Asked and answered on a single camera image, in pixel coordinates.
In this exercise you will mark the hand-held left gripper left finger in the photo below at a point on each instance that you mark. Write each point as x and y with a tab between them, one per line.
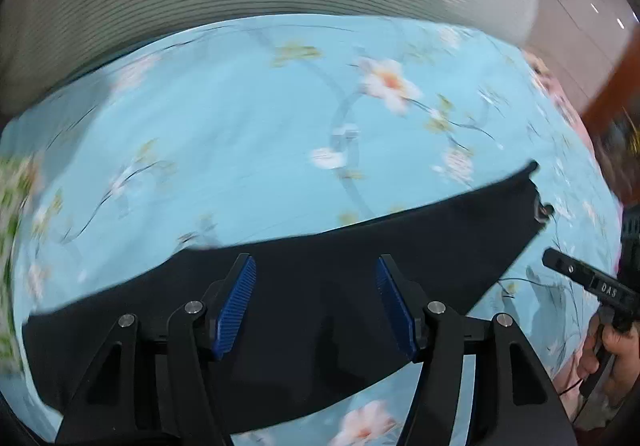
235	308

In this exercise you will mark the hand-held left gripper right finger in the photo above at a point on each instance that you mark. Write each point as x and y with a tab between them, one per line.
397	311

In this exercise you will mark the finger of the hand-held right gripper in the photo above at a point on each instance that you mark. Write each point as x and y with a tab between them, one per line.
585	276

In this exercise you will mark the black pants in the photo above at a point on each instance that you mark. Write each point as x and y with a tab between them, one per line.
310	276

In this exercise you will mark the person's right hand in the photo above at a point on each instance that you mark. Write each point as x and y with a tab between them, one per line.
624	348

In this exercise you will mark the brown wooden furniture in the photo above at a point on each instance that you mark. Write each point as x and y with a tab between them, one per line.
612	86

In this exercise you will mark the blue floral bedsheet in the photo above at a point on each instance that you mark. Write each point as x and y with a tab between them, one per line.
240	136

